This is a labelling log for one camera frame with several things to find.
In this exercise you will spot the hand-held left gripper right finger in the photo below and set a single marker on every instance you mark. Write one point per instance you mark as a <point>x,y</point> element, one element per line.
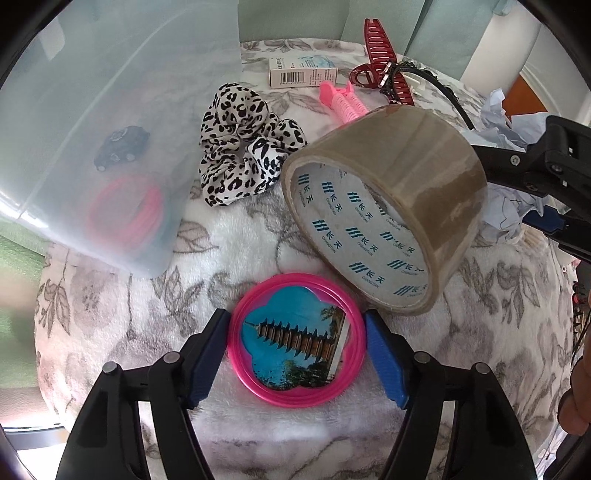
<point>385,360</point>

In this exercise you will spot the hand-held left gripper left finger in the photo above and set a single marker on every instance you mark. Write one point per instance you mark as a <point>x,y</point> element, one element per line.
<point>203,364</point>

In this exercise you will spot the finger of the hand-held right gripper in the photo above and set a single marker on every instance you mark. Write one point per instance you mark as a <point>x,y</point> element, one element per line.
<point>515,164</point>
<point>565,235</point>

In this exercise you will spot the black flower headband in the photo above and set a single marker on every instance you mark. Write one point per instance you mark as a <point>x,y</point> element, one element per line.
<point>457,105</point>

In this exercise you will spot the pink round pocket mirror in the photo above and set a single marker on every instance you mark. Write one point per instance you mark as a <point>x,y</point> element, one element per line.
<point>295,350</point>

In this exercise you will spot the brown packing tape roll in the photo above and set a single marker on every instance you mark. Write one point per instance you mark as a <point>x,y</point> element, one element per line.
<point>415,152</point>

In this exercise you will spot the red hair claw clip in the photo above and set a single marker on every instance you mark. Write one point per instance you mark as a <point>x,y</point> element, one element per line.
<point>378,46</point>

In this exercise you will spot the pink hair curler clip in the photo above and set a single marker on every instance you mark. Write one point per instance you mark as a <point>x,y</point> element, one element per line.
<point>344,104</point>

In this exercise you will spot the leopard print scrunchie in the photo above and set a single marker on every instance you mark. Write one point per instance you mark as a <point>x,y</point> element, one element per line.
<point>240,152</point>

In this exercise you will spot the small white cardboard box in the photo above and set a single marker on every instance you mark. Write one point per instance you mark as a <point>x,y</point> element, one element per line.
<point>300,71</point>

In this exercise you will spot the clear plastic container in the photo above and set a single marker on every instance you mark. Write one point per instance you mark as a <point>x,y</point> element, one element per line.
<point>69,92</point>

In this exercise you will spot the person's right hand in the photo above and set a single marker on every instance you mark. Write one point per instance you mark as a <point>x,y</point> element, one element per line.
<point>577,406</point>

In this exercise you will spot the crumpled pale blue paper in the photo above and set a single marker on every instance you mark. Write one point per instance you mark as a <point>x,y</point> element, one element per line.
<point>503,115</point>

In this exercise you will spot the orange wooden board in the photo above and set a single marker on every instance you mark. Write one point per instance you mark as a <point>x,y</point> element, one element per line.
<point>524,94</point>

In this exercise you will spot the black toy car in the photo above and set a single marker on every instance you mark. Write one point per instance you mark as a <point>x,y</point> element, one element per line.
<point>122,145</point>

